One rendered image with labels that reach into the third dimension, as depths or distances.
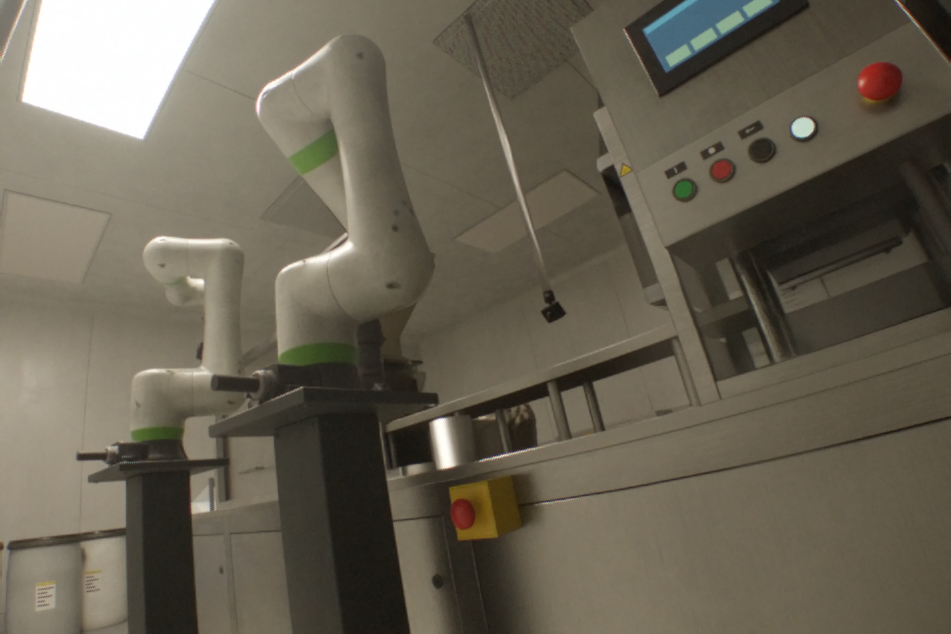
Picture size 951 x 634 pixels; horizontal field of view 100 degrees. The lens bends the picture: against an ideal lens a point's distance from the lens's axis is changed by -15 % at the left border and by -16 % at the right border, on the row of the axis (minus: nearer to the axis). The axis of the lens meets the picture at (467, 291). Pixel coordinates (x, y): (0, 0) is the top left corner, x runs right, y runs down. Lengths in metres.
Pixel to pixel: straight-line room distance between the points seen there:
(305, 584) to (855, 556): 0.64
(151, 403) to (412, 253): 0.87
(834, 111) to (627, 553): 0.55
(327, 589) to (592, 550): 0.35
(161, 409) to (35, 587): 2.50
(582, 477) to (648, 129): 0.46
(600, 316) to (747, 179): 4.60
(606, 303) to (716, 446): 4.61
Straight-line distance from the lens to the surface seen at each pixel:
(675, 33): 0.72
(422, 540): 0.84
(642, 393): 4.93
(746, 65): 0.67
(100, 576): 4.08
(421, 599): 0.87
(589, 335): 5.19
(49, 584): 3.73
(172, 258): 1.51
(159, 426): 1.34
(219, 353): 1.38
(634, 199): 0.81
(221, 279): 1.47
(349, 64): 0.89
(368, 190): 0.74
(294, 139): 0.98
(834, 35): 0.67
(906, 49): 0.65
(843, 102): 0.63
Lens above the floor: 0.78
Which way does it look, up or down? 21 degrees up
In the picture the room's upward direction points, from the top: 12 degrees counter-clockwise
